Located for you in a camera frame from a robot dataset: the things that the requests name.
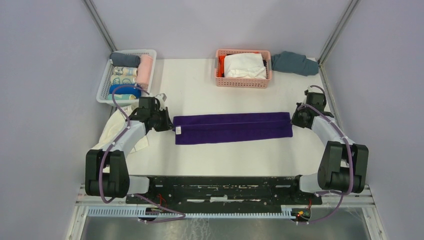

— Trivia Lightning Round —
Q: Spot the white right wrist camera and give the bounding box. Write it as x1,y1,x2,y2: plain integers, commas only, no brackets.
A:
304,87,314,96

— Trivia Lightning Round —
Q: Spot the aluminium corner frame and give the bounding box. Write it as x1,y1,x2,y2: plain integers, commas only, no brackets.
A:
82,0,117,52
318,0,387,240

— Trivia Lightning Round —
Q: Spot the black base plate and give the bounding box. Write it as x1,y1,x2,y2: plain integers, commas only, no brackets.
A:
144,176,323,214

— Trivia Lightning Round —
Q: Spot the light teal rolled towel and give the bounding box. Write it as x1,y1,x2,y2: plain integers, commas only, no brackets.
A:
114,94,137,101

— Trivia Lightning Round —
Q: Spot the teal crumpled towel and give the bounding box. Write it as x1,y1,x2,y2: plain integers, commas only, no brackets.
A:
271,51,319,77

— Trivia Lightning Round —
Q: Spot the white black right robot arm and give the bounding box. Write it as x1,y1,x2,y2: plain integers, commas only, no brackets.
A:
288,90,369,204

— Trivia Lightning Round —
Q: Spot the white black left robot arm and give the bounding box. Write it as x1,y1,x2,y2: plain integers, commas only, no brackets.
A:
85,93,174,204

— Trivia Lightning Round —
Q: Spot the cartoon print rolled towel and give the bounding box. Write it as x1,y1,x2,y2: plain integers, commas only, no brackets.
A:
113,66,138,77

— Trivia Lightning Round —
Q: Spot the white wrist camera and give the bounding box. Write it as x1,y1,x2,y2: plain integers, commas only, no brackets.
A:
155,93,167,108
304,87,314,96

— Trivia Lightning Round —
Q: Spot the beige print rolled towel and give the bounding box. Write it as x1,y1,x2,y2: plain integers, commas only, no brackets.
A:
110,74,137,85

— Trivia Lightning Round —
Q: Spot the purple towel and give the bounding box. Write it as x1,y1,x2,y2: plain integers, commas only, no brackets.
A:
173,112,293,145

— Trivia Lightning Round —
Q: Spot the white slotted cable duct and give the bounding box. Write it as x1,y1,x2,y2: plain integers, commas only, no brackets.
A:
86,205,312,220

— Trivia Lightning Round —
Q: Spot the aluminium corner frame right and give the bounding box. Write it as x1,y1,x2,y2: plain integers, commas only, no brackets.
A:
318,0,387,240

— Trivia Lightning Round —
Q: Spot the cream crumpled towel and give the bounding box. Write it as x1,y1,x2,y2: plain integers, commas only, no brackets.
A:
91,109,149,154

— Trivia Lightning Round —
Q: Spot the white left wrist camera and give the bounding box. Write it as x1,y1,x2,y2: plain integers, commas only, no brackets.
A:
155,93,167,108

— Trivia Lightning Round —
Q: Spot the white folded cloth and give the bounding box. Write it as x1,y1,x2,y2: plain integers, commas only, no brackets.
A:
223,53,267,80

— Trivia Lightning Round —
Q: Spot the aluminium corner frame left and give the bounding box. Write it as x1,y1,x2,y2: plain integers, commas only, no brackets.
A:
82,0,117,52

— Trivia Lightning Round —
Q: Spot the pink plastic basket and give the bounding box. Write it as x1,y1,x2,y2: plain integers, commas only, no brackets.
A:
214,48,273,89

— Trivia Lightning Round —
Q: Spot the grey rolled towel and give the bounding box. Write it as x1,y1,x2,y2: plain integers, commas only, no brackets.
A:
109,52,141,68

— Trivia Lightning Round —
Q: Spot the blue rolled towel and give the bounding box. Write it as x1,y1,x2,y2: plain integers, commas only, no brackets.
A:
109,84,142,99

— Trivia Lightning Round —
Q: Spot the orange cloth in basket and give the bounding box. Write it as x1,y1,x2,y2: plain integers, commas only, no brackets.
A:
217,54,227,78

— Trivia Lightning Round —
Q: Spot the pink rolled towel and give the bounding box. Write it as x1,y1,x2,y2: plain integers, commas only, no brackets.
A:
135,54,154,90

